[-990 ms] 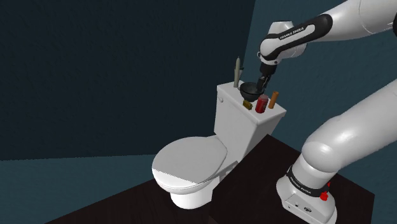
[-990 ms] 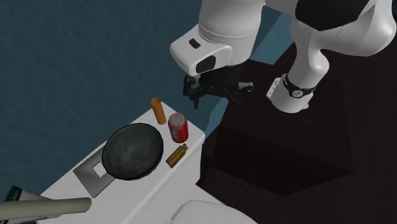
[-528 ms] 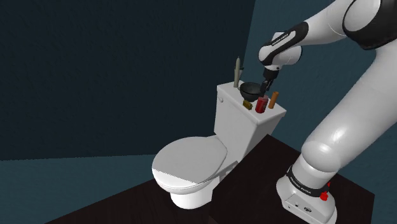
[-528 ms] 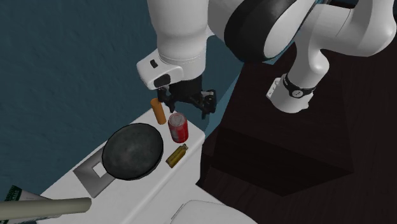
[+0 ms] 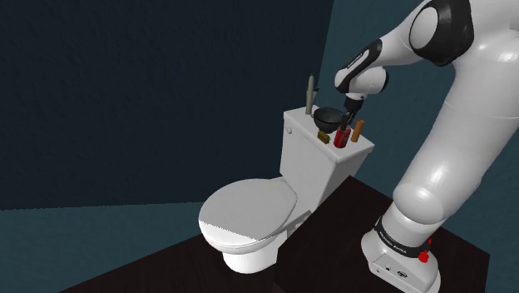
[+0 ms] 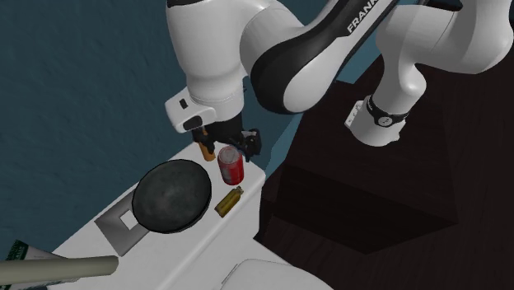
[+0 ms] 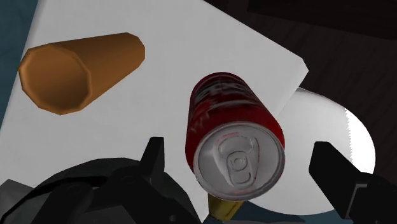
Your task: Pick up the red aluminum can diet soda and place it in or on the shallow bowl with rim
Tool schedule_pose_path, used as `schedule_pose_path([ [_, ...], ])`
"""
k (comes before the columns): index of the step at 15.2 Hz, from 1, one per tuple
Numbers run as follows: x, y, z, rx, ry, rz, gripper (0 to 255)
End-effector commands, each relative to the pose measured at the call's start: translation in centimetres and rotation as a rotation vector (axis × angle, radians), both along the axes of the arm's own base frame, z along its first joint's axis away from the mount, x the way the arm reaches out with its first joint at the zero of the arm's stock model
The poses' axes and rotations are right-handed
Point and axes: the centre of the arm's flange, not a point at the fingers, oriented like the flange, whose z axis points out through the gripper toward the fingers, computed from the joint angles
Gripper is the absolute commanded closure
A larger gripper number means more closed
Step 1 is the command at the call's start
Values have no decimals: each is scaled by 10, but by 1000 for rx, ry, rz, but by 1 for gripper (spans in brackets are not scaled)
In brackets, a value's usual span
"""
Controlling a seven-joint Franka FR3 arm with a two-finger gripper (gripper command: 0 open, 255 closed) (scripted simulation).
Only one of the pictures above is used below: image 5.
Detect black bowl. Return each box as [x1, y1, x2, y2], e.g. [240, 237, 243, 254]
[313, 107, 343, 134]

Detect dark robot stand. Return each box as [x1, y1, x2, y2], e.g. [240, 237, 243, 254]
[272, 175, 491, 293]

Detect white toilet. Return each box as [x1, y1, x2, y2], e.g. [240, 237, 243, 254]
[198, 106, 375, 275]

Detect red bottle with black cap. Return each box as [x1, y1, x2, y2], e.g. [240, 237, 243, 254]
[333, 113, 352, 150]

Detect orange cylinder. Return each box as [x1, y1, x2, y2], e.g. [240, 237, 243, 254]
[350, 119, 365, 143]

